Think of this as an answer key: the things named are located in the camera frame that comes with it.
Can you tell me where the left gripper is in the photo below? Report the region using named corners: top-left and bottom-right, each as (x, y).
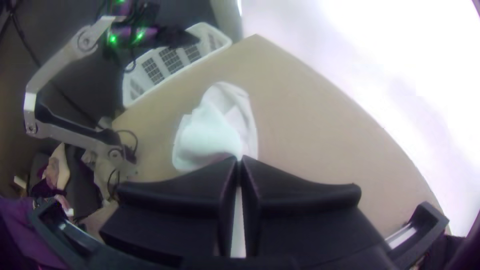
top-left (154, 24), bottom-right (201, 49)

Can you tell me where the white t-shirt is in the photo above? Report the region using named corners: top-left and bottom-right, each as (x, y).
top-left (171, 81), bottom-right (260, 173)

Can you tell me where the black cable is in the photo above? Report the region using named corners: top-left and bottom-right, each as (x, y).
top-left (9, 11), bottom-right (42, 68)
top-left (111, 128), bottom-right (140, 165)

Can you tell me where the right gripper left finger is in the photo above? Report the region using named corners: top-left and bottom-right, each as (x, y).
top-left (99, 156), bottom-right (239, 263)

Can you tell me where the white laundry basket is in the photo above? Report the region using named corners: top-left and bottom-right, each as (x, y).
top-left (121, 21), bottom-right (233, 110)

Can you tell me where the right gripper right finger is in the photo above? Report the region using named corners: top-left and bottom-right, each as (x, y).
top-left (239, 154), bottom-right (393, 265)

